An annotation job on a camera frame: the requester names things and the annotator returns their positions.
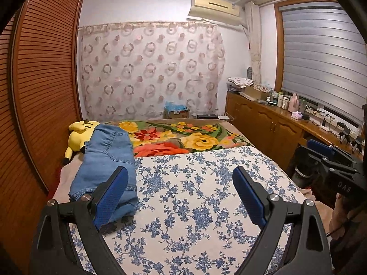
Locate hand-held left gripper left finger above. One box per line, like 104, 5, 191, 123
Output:
29, 166, 129, 275

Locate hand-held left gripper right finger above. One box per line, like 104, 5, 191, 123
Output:
232, 165, 333, 275

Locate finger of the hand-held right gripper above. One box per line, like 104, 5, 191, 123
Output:
307, 139, 356, 161
297, 146, 359, 178

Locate blue denim pants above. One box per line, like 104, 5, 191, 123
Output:
69, 123, 137, 227

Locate person's right hand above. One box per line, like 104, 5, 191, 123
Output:
329, 195, 357, 238

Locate waste bin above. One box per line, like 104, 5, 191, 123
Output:
292, 160, 319, 190

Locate white power strip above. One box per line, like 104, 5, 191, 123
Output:
305, 104, 359, 135

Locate tall pink bottle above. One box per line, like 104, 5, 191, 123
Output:
288, 93, 299, 112

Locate row of toiletry bottles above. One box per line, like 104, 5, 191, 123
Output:
270, 92, 307, 112

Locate blue floral white sheet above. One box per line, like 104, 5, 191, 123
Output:
69, 146, 307, 275

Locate wooden sideboard cabinet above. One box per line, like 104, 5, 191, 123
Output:
225, 90, 367, 178

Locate yellow plush toy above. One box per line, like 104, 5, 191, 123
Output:
63, 119, 101, 165

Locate open cardboard box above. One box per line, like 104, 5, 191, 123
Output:
244, 84, 273, 101

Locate colourful flower print blanket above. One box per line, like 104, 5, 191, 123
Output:
53, 119, 316, 207

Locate small cardboard box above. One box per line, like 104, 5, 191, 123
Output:
164, 107, 190, 120

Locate light blue cloth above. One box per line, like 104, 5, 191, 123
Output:
165, 101, 188, 112

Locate beige lace curtain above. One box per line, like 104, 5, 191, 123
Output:
244, 1, 263, 83

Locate circle patterned curtain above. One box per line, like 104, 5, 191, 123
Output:
77, 20, 227, 121

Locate wooden louvered wardrobe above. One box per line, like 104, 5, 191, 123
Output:
0, 0, 85, 264

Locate beige air conditioner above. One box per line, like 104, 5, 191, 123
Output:
187, 0, 241, 26

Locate wooden window frame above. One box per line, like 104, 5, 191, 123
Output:
272, 0, 367, 132

